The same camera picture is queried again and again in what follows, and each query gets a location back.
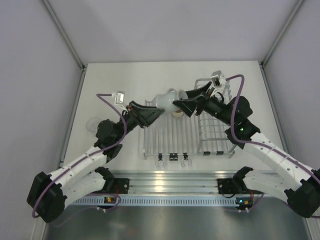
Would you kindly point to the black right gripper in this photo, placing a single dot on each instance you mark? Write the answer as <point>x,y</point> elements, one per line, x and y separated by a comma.
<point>189,106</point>

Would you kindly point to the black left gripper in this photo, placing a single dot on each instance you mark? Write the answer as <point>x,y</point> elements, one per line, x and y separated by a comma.
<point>149,114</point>

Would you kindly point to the cream steel cup brown band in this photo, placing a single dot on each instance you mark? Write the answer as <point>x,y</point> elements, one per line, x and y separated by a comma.
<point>178,113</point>

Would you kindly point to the light blue ceramic mug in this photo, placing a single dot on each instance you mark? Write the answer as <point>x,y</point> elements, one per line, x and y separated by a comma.
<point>165,101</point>

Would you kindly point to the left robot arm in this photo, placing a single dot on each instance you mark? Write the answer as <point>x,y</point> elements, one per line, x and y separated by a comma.
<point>51,193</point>

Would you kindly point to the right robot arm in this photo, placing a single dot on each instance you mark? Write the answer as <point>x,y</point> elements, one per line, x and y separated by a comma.
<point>295,183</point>

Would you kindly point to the silver flat dish rack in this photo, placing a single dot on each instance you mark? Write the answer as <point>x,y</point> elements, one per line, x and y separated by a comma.
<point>172,139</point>

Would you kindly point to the silver upright plate rack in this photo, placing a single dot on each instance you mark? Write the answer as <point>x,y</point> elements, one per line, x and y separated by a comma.
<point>212,139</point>

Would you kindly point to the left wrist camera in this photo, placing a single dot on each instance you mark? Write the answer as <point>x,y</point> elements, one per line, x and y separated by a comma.
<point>118,98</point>

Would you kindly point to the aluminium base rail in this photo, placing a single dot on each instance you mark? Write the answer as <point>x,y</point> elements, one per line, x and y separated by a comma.
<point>175,183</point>

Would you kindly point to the perforated cable tray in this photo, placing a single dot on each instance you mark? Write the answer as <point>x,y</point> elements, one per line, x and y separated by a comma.
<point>151,201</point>

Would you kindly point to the aluminium frame post left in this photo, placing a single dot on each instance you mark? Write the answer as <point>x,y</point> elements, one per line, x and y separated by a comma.
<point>63,34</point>

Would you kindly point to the aluminium frame post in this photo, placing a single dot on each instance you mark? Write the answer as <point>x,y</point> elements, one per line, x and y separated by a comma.
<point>63,34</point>
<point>282,32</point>

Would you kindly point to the aluminium frame post right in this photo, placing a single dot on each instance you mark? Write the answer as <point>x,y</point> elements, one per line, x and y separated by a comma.
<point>282,32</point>

